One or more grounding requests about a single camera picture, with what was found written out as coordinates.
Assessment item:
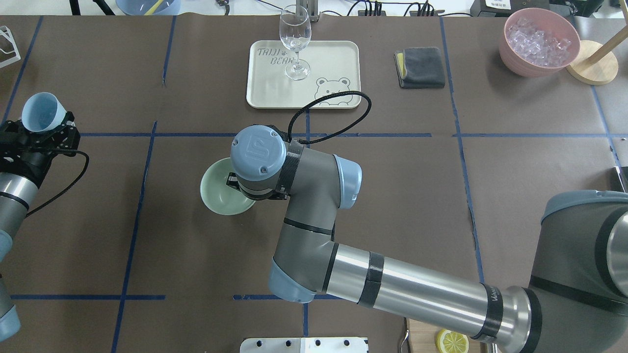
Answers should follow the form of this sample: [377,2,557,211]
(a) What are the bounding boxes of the black camera tripod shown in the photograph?
[69,0,116,16]

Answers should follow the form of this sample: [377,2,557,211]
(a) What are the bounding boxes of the white wire cup rack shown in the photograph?
[0,26,22,68]

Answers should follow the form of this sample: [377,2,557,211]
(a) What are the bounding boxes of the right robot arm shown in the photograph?
[228,105,627,353]

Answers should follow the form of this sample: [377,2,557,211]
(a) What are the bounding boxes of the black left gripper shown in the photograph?
[0,112,80,168]

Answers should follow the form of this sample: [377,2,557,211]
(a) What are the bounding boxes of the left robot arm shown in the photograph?
[0,112,90,260]

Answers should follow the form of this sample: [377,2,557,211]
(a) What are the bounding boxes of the wooden cutting board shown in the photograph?
[406,319,499,353]

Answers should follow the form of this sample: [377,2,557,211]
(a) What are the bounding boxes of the light blue plastic cup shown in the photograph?
[22,92,67,133]

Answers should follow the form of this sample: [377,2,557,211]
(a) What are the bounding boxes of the lemon half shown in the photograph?
[435,329,470,353]

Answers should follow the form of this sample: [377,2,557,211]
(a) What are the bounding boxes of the clear wine glass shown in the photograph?
[280,4,312,81]

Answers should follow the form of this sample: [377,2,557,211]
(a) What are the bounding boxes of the large blue bowl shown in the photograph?
[116,0,182,16]

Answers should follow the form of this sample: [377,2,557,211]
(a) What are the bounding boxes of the wooden mug tree stand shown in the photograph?
[567,26,628,85]

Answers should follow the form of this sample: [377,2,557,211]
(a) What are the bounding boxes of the pink bowl of ice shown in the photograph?
[498,7,580,77]

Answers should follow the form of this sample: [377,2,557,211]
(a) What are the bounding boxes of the mint green bowl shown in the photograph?
[200,158,255,215]

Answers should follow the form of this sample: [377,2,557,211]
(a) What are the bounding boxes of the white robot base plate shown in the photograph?
[239,337,369,353]

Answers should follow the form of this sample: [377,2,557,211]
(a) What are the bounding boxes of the metal clamp tool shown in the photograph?
[215,0,230,16]

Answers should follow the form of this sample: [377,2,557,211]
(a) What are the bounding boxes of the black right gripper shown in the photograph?
[226,173,288,201]

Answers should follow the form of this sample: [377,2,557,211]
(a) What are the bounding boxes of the cream bear serving tray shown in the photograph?
[246,40,361,109]

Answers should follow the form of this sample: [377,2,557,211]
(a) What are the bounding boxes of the brown paper table mat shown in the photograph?
[1,14,627,353]

